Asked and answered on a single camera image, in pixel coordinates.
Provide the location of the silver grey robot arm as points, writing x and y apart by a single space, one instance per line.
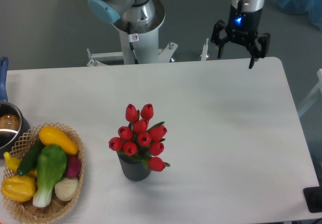
138 22

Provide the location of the green bok choy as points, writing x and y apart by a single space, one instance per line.
51 165

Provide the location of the small yellow banana pepper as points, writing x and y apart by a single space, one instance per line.
13 163

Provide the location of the yellow squash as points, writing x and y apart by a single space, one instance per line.
50 135

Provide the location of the red tulip bouquet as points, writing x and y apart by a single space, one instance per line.
140 142

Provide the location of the white garlic bulb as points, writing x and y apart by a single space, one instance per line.
66 188

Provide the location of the purple red radish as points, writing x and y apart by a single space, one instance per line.
73 166

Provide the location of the woven wicker basket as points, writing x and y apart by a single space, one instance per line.
26 212

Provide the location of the blue handled saucepan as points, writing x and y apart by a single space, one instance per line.
13 123

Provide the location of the dark green cucumber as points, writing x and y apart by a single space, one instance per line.
29 161

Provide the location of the black device at edge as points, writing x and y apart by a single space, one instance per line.
313 198

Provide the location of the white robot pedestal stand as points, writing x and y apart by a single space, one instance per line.
137 48

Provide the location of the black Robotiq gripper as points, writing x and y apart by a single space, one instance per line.
244 22

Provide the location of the dark grey ribbed vase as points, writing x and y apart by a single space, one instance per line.
133 169

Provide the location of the yellow bell pepper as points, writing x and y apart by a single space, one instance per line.
19 188

